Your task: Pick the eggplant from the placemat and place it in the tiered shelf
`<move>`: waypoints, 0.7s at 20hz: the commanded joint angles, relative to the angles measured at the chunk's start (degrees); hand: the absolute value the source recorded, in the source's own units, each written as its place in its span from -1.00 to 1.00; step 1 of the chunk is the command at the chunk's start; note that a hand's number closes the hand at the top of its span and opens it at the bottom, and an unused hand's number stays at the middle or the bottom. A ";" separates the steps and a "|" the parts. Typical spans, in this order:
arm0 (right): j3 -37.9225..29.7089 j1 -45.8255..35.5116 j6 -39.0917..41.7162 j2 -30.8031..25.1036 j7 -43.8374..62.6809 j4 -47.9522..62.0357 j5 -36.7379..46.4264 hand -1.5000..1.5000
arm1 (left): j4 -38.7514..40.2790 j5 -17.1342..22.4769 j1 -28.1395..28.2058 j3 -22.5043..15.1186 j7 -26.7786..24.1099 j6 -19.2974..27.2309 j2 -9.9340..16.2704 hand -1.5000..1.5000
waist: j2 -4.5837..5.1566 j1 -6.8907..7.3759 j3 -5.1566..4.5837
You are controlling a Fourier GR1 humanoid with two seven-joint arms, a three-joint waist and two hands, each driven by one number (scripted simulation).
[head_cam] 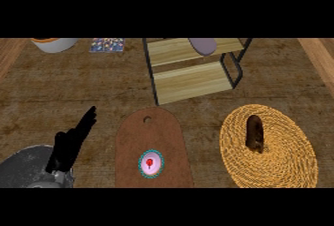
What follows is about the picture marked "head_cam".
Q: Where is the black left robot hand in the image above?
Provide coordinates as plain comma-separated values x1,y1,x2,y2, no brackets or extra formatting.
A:
45,105,98,174

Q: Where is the dark brown eggplant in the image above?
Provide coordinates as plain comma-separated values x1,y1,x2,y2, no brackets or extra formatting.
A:
244,114,266,154

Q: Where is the colourful patterned box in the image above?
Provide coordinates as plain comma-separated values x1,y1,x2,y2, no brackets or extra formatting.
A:
89,38,127,53

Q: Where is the white and orange bowl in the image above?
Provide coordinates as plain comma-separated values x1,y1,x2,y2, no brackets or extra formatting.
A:
30,38,80,54

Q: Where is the pink frosted cupcake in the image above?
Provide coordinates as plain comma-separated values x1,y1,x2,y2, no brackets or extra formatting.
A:
138,148,166,179

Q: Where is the yellow woven round placemat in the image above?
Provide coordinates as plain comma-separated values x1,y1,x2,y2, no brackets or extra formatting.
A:
217,103,319,189

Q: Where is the wooden tiered shelf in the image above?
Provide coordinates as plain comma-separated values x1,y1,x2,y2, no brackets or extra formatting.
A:
141,38,254,107

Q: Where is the brown wooden cutting board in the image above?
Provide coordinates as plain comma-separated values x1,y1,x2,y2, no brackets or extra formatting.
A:
114,106,195,189

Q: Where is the grey oval dish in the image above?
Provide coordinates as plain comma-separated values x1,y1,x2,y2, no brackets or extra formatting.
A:
186,38,219,57

